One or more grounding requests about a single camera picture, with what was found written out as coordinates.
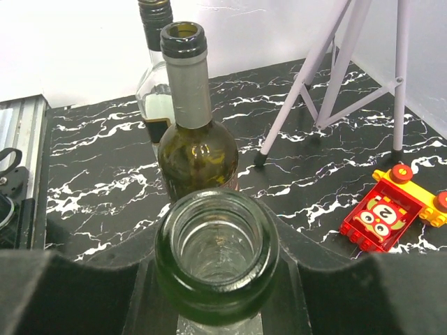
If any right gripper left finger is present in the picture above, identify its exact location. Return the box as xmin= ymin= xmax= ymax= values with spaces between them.
xmin=0 ymin=202 xmax=175 ymax=335

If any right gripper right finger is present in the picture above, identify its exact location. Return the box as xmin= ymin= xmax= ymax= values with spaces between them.
xmin=261 ymin=216 xmax=446 ymax=334

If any small clear black-cap bottle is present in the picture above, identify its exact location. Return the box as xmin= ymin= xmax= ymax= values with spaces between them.
xmin=135 ymin=0 xmax=175 ymax=147

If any purple music stand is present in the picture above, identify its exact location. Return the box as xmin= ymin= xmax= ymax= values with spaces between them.
xmin=253 ymin=0 xmax=413 ymax=168

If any tall clear bottle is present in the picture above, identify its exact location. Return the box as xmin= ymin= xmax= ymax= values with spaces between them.
xmin=155 ymin=188 xmax=279 ymax=334

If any red yellow toy block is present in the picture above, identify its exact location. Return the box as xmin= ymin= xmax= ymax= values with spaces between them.
xmin=339 ymin=164 xmax=446 ymax=253

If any dark green wine bottle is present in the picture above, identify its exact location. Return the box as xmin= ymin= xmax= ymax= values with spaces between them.
xmin=158 ymin=21 xmax=238 ymax=202

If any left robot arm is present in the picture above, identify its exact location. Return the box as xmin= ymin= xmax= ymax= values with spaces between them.
xmin=1 ymin=147 xmax=36 ymax=249

